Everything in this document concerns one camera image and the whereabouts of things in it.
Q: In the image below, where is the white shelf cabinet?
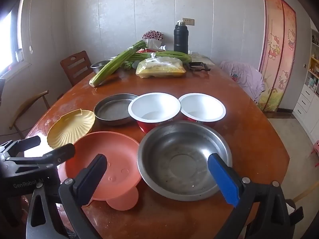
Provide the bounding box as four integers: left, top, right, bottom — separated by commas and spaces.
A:
291, 28, 319, 142

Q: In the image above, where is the pink stool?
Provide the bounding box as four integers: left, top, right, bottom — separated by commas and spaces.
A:
309, 139, 319, 167

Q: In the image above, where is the bag of yellow noodles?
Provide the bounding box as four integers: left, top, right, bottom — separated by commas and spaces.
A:
136, 57, 187, 79

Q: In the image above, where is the brown wooden chair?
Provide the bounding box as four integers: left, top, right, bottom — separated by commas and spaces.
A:
60, 50, 94, 87

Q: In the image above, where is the yellow shell-shaped plate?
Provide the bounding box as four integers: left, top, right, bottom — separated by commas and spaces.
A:
47, 109, 96, 150

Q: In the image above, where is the black thermos bottle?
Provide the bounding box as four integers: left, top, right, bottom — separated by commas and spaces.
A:
174, 20, 188, 54

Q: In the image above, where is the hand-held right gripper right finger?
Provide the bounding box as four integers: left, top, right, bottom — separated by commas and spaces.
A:
208, 153, 299, 239

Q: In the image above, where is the light wooden armchair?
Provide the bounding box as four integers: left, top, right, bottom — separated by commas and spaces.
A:
9, 90, 50, 140

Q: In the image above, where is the celery bunch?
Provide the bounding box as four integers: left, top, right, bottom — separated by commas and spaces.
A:
130, 51, 192, 64
89, 40, 147, 87

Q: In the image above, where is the pink plastic plate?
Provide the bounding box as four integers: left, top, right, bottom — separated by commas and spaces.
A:
58, 131, 140, 212

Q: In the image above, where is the white pull cord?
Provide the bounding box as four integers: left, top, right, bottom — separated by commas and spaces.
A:
28, 0, 33, 54

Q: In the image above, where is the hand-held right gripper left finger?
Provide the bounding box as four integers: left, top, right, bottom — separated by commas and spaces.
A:
26, 154, 108, 239

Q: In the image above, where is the black kitchen tool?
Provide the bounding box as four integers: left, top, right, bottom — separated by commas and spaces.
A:
188, 62, 211, 72

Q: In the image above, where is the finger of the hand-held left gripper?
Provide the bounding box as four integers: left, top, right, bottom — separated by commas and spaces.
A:
0, 136, 41, 155
5, 143, 76, 167

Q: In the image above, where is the shallow steel plate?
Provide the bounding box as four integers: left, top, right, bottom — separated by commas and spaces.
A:
93, 93, 139, 126

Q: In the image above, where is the window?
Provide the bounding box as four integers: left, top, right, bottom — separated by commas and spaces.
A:
0, 0, 25, 75

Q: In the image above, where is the large steel bowl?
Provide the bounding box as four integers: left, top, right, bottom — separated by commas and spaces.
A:
137, 121, 233, 202

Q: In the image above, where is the small steel basin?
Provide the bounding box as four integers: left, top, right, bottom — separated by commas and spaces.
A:
90, 60, 112, 74

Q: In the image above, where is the pink cartoon door curtain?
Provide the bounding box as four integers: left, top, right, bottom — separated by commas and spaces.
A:
257, 0, 297, 112

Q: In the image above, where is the dried flower bouquet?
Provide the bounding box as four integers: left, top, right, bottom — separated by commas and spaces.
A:
142, 30, 165, 50

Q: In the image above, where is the red and white bowl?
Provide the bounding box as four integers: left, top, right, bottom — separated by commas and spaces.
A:
179, 93, 227, 129
128, 93, 181, 133

